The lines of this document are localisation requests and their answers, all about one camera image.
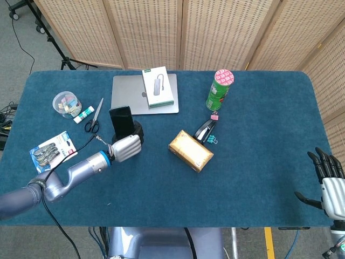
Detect silver black-handled scissors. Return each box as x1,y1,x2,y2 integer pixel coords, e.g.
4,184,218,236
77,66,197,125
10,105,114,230
84,97,105,134

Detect black tripod stand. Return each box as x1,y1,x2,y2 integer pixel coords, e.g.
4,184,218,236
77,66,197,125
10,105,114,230
25,0,98,71

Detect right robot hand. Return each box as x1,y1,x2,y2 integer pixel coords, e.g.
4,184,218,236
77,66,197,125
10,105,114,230
294,147,345,220

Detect blue table mat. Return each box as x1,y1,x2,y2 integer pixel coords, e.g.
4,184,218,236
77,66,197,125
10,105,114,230
0,70,334,228

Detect floor cable bundle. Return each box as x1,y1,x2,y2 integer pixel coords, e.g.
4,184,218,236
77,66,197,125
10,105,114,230
0,101,18,152

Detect silver laptop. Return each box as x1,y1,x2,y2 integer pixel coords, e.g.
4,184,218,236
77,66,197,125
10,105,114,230
110,73,180,115

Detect black smartphone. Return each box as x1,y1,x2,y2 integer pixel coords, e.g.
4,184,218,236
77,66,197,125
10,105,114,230
108,105,136,141

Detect robot torso base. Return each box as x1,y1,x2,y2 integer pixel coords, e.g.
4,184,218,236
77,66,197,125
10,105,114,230
106,227,226,259

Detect woven folding screen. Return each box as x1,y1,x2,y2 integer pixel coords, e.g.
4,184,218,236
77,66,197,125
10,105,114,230
33,0,345,184

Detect blue carded product pack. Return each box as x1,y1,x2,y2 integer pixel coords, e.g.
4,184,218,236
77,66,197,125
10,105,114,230
29,131,79,174

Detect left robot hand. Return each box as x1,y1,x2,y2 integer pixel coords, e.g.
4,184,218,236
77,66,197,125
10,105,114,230
111,120,145,163

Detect black floor cable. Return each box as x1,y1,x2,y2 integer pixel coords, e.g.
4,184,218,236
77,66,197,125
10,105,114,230
4,0,36,76

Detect black caster wheel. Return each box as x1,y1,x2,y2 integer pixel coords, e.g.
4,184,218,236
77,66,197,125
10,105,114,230
8,0,20,21

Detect black stapler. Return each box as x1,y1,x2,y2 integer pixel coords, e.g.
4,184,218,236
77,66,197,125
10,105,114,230
192,120,217,143

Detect white usb hub box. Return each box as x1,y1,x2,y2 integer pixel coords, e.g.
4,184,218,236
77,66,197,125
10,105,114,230
142,66,175,110

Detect gold wrapped box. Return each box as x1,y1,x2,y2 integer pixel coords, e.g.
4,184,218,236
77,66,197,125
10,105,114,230
168,129,215,173

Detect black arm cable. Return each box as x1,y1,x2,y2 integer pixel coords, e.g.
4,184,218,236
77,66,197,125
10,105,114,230
26,134,114,259

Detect clear plastic clip jar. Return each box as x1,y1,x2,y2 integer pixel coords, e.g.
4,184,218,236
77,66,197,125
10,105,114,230
52,91,82,120

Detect green chips can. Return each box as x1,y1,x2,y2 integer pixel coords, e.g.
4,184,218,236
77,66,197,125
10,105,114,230
205,69,234,111

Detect white glue stick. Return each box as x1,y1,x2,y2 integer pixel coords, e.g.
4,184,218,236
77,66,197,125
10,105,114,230
73,105,95,125

